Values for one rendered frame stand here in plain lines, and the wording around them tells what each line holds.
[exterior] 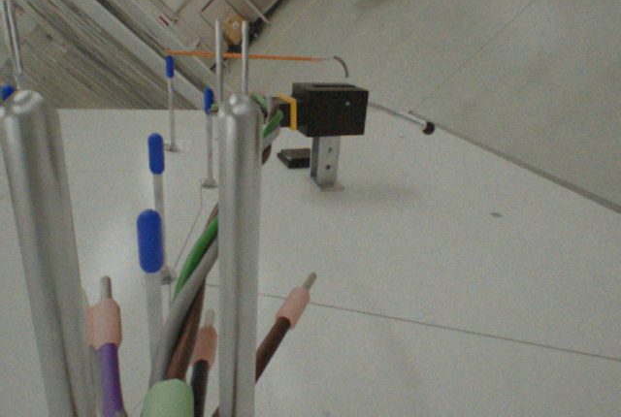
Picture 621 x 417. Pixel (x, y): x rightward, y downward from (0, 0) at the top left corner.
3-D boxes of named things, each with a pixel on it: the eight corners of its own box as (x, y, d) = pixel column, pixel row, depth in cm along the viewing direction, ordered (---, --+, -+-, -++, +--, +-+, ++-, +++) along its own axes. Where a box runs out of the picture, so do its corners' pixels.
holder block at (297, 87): (364, 135, 39) (369, 90, 38) (306, 138, 37) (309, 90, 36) (343, 123, 43) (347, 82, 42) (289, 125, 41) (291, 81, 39)
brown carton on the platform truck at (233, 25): (244, 29, 782) (229, 14, 767) (252, 27, 733) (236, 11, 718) (229, 46, 779) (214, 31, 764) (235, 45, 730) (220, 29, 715)
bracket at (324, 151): (343, 189, 40) (349, 137, 39) (320, 191, 39) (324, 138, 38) (324, 172, 44) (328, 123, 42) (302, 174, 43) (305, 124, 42)
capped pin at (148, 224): (134, 433, 16) (115, 219, 13) (146, 399, 18) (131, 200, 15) (177, 432, 16) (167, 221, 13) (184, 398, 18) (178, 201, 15)
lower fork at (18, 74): (26, 169, 40) (-3, -3, 35) (49, 168, 40) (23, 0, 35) (19, 176, 38) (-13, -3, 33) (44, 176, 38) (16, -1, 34)
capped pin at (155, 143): (145, 276, 25) (134, 131, 22) (170, 268, 26) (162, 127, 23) (155, 288, 24) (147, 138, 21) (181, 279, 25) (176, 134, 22)
